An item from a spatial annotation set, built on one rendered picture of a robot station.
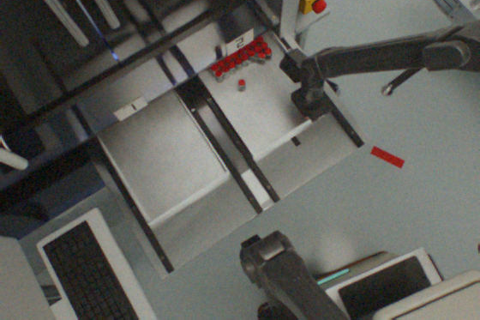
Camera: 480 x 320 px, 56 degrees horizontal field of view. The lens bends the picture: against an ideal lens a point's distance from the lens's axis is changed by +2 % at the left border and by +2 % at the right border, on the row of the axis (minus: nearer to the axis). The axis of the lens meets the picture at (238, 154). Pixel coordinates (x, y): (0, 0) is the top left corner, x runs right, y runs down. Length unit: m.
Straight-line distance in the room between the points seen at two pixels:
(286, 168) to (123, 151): 0.47
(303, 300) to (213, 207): 0.63
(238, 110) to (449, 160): 1.31
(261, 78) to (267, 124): 0.15
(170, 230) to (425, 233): 1.34
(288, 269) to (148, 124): 0.76
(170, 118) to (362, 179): 1.16
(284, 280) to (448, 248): 1.64
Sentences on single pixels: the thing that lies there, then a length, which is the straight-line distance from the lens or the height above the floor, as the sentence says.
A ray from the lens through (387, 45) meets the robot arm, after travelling 0.89.
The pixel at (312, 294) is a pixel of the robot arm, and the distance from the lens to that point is 0.66.
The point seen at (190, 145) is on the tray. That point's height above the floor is 0.88.
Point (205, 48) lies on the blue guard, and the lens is 1.15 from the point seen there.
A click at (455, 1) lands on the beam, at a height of 0.53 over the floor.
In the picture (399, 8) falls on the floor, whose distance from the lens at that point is 2.60.
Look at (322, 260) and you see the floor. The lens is 2.12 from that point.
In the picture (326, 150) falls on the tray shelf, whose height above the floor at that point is 0.88.
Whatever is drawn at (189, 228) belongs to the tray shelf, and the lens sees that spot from 1.24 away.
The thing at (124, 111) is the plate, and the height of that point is 1.03.
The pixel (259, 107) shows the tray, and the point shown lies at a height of 0.88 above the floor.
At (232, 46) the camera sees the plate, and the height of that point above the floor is 1.02.
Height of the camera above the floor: 2.10
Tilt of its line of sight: 75 degrees down
